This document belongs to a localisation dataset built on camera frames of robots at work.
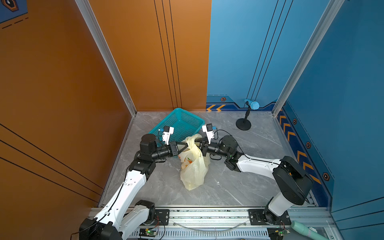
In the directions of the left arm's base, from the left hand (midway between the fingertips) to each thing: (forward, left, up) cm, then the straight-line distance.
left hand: (189, 144), depth 71 cm
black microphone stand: (+35, -39, -25) cm, 58 cm away
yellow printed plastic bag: (-10, -3, -3) cm, 10 cm away
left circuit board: (-33, +20, -27) cm, 47 cm away
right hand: (+1, 0, 0) cm, 1 cm away
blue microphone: (+27, -37, +1) cm, 46 cm away
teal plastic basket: (+33, +10, -25) cm, 43 cm away
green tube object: (-30, -52, -22) cm, 64 cm away
